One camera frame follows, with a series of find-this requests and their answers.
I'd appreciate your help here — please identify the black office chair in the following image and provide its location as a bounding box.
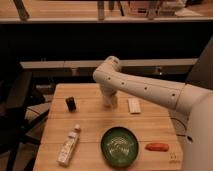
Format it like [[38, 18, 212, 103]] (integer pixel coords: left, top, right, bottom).
[[0, 72, 49, 171]]

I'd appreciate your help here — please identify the black eraser block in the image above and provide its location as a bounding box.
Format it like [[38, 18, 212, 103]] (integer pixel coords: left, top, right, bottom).
[[65, 97, 76, 112]]

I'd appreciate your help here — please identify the white rectangular packet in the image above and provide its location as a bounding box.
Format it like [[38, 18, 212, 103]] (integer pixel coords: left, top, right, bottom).
[[128, 98, 141, 114]]

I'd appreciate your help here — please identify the orange carrot toy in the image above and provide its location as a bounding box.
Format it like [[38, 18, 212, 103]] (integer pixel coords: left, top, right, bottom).
[[146, 143, 169, 152]]

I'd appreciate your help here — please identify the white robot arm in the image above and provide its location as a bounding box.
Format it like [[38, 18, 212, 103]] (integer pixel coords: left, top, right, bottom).
[[93, 56, 213, 171]]

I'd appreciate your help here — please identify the green ribbed bowl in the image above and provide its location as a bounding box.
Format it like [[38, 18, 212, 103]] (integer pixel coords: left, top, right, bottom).
[[100, 127, 139, 168]]

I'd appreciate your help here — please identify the black cable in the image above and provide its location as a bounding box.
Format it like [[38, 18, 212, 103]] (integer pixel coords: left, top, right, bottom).
[[171, 117, 188, 138]]

